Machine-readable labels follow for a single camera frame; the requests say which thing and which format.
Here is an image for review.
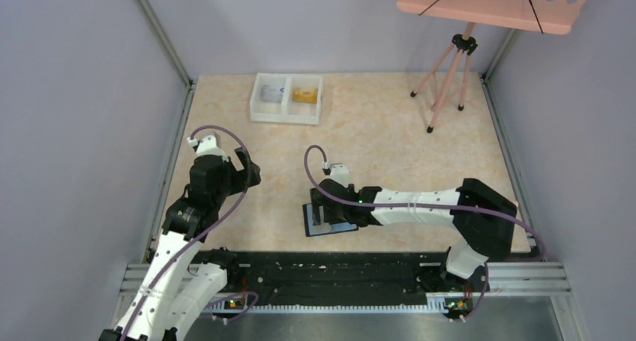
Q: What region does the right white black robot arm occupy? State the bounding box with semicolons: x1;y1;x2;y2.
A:
303;178;518;280

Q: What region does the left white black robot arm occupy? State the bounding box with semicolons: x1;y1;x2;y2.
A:
99;147;261;340

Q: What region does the silver card in tray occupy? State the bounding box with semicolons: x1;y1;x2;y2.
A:
259;84;285;103

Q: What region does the orange card in tray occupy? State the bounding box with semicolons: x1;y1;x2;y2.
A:
292;87;319;103

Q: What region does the white two-compartment tray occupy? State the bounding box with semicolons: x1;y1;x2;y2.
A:
249;73;324;125

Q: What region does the pink tripod stand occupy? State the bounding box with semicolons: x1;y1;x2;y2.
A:
410;22;479;134

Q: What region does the pink perforated board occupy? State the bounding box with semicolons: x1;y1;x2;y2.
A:
397;0;587;35

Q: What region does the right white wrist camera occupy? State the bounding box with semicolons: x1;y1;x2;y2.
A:
323;163;351;188

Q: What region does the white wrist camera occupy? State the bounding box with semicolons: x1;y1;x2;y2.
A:
323;163;351;188
187;133;228;161

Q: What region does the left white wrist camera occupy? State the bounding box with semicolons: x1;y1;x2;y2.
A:
187;133;228;161

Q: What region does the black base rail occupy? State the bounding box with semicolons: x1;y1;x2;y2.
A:
148;249;540;309

